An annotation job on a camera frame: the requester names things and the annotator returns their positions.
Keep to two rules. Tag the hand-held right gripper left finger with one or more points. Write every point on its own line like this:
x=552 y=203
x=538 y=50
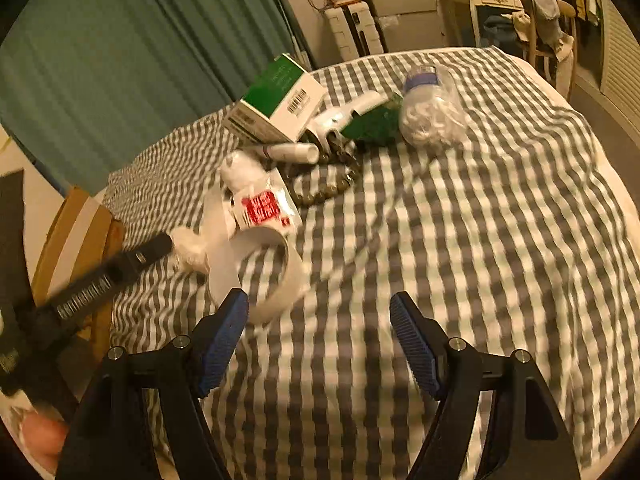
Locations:
x=227 y=330

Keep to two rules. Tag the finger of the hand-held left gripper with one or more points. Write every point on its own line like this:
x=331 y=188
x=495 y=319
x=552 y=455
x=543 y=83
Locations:
x=125 y=265

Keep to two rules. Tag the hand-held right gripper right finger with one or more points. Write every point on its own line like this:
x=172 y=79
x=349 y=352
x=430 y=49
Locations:
x=412 y=335

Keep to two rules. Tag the cardboard box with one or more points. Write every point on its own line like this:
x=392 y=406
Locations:
x=75 y=230

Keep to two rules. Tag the white tissue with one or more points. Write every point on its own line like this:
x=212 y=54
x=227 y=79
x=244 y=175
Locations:
x=190 y=250

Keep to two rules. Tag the white hair dryer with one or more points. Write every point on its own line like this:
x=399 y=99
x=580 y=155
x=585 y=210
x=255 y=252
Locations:
x=340 y=117

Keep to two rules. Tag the green and white box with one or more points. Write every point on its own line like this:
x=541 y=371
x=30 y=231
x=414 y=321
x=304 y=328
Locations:
x=280 y=95

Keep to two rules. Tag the person's left hand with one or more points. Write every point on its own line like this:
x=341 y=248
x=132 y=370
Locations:
x=42 y=440

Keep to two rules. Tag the white tape roll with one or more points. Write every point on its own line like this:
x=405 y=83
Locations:
x=292 y=280

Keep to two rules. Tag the black flat panel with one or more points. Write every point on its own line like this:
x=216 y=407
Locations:
x=12 y=240

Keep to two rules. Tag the grey checked cloth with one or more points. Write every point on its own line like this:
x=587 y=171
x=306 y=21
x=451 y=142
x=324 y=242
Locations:
x=425 y=220

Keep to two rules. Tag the red label packet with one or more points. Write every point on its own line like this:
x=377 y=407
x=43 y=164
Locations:
x=262 y=205

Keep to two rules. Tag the white crumpled wrapper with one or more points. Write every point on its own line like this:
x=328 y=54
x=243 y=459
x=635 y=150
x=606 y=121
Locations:
x=242 y=170

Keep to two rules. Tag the white tube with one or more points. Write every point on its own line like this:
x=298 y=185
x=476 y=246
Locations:
x=292 y=152

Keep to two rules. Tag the green curtain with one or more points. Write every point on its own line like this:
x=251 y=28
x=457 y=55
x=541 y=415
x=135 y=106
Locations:
x=125 y=60

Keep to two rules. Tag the green packet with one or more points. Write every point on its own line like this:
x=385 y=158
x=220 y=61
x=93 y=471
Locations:
x=375 y=125

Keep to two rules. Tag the clear cotton swab bottle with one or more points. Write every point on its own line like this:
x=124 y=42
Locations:
x=430 y=115

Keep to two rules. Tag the white floor appliance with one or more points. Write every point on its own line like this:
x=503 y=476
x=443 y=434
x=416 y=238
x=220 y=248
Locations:
x=352 y=32

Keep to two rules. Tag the wooden chair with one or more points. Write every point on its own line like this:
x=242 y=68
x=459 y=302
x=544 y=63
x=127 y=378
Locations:
x=537 y=52

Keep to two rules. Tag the white desk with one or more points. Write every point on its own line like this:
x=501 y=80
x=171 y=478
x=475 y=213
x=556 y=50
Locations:
x=465 y=10

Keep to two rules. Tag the grey mini fridge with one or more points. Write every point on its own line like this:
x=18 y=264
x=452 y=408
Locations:
x=402 y=5

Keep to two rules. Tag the white louvered door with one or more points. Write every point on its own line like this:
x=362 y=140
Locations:
x=620 y=60

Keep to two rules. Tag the grey garment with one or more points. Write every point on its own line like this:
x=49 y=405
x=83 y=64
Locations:
x=547 y=15

